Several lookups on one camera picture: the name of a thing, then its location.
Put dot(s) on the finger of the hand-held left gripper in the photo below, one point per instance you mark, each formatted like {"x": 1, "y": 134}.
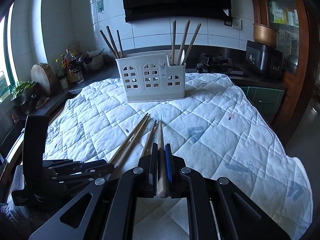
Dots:
{"x": 75, "y": 163}
{"x": 90, "y": 173}

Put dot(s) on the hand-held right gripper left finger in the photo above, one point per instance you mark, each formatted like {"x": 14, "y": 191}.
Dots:
{"x": 147, "y": 175}

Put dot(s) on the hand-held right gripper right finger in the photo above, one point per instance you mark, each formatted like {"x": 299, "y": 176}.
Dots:
{"x": 168, "y": 165}

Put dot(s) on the white plastic utensil holder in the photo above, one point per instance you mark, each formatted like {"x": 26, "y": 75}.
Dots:
{"x": 140, "y": 91}

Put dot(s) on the white quilted mat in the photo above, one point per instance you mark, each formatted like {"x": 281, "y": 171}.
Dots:
{"x": 212, "y": 130}

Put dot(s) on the metal bowl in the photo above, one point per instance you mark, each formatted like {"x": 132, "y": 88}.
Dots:
{"x": 21, "y": 100}

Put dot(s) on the green leafy vegetables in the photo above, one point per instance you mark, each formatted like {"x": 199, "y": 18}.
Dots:
{"x": 21, "y": 88}

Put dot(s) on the white plastic jug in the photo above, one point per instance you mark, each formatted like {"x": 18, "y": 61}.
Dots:
{"x": 3, "y": 86}

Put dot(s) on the round wooden cutting board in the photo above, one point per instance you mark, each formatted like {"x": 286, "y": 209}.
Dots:
{"x": 41, "y": 78}

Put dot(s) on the white jar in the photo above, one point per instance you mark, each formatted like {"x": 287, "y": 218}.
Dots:
{"x": 63, "y": 83}

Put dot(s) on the yellow jar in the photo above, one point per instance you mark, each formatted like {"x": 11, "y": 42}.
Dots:
{"x": 71, "y": 76}

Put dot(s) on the glass jar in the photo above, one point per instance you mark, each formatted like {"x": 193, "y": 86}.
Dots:
{"x": 79, "y": 77}

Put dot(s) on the yellow-capped bottle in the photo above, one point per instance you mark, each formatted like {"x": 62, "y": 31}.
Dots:
{"x": 59, "y": 68}

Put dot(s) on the clear oil bottle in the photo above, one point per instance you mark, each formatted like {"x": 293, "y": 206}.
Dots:
{"x": 67, "y": 61}

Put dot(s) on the small black knob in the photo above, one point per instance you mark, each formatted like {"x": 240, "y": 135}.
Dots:
{"x": 199, "y": 67}

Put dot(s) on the green-framed window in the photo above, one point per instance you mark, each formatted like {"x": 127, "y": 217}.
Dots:
{"x": 6, "y": 55}

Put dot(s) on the metal pot with lid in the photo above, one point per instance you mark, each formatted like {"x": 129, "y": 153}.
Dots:
{"x": 93, "y": 61}

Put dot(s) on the black gas stove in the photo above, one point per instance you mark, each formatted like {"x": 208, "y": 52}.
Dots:
{"x": 220, "y": 63}

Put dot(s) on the green cabinet drawers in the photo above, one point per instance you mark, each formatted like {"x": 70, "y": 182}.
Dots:
{"x": 265, "y": 102}

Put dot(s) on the black rice cooker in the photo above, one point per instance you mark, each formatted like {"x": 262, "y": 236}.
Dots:
{"x": 263, "y": 61}

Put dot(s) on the copper-coloured inner pot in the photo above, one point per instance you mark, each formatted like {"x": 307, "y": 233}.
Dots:
{"x": 265, "y": 36}

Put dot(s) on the black range hood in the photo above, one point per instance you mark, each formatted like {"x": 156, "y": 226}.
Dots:
{"x": 175, "y": 0}

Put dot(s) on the wooden glass-door cabinet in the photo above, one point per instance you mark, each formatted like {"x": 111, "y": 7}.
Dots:
{"x": 303, "y": 67}

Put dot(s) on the row of small boxes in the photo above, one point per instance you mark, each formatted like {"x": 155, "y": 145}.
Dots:
{"x": 282, "y": 15}

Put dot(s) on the black wall plug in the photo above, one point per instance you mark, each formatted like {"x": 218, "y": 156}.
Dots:
{"x": 228, "y": 22}

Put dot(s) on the white wall socket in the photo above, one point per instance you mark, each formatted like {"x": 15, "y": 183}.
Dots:
{"x": 237, "y": 23}

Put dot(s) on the green wall hook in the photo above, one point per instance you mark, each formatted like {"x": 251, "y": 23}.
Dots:
{"x": 100, "y": 5}

